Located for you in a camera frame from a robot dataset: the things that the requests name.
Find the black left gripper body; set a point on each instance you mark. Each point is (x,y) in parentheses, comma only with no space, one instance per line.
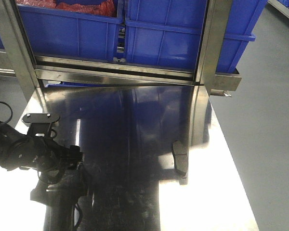
(47,157)

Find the blue plastic crate left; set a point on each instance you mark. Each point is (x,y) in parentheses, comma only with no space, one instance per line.
(66,33)

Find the blue plastic crate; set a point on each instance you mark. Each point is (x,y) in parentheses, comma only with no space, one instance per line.
(167,32)
(66,33)

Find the blue plastic crate right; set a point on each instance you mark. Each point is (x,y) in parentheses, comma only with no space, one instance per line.
(167,32)

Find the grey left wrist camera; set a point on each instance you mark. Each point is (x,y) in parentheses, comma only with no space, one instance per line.
(40,123)

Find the stainless steel rack frame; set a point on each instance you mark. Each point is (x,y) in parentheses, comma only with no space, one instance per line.
(31,70)

